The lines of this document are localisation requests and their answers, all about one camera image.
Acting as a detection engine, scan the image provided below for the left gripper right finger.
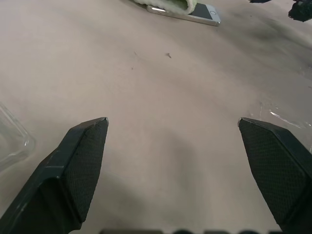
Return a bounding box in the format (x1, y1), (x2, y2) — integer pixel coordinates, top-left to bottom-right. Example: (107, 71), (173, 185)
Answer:
(237, 117), (312, 234)

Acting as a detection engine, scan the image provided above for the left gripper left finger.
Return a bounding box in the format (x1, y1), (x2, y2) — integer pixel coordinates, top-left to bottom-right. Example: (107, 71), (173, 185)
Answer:
(0, 117), (109, 234)

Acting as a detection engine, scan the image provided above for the white silver smartphone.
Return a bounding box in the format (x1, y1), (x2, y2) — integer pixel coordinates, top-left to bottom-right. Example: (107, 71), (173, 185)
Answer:
(146, 2), (222, 27)

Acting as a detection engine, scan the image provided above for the green terry cloth towel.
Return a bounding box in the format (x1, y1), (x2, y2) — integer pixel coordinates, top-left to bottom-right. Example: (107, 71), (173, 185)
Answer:
(128, 0), (196, 16)

